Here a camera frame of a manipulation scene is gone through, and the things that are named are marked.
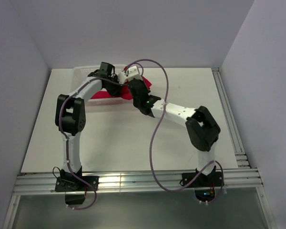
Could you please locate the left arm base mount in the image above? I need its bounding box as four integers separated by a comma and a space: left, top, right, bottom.
54, 175, 99, 207

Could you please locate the aluminium front rail frame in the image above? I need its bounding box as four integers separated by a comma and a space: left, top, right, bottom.
3, 168, 277, 229

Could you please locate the aluminium right rail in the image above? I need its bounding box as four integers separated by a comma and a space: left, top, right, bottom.
211, 68, 251, 169

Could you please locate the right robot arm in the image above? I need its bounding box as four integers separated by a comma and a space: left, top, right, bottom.
127, 79, 224, 188

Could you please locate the red t shirt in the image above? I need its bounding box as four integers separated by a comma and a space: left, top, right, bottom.
91, 91, 120, 99
118, 76, 152, 100

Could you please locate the rolled red t shirt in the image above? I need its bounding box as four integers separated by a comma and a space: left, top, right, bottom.
91, 91, 120, 99

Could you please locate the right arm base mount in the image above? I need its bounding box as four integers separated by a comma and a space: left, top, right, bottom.
179, 167, 224, 204

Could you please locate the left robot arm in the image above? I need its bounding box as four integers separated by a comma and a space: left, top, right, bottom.
55, 62, 123, 192

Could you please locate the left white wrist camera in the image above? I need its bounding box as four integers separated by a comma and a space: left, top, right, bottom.
117, 71, 128, 84

